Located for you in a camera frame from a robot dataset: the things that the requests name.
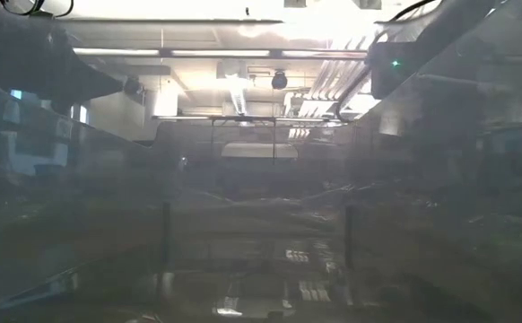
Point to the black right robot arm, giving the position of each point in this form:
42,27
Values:
445,22

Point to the white rectangular panel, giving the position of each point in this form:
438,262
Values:
259,150

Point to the black round ceiling lamp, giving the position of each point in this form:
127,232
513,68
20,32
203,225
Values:
132,85

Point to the clear plastic bin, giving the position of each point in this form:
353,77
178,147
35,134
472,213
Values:
108,251

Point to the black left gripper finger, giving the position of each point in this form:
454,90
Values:
106,83

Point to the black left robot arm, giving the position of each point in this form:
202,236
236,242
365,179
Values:
10,49

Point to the ceiling light strip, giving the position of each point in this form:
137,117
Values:
117,52
220,53
324,54

